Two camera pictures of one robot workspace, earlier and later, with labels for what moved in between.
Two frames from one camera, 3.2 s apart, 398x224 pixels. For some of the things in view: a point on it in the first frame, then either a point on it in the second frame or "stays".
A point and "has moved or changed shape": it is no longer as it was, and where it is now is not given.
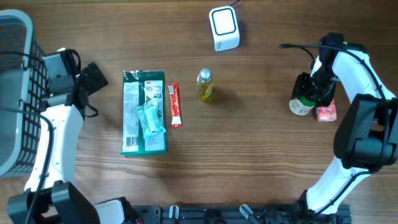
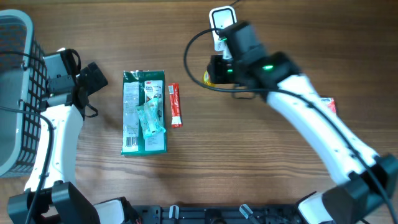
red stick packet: x=176 y=114 stays
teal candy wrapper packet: x=150 y=118 stays
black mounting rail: x=245 y=214 stays
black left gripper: x=97 y=81 stays
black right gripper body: x=321 y=91 -> x=224 y=70
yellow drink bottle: x=205 y=86 has moved or changed shape
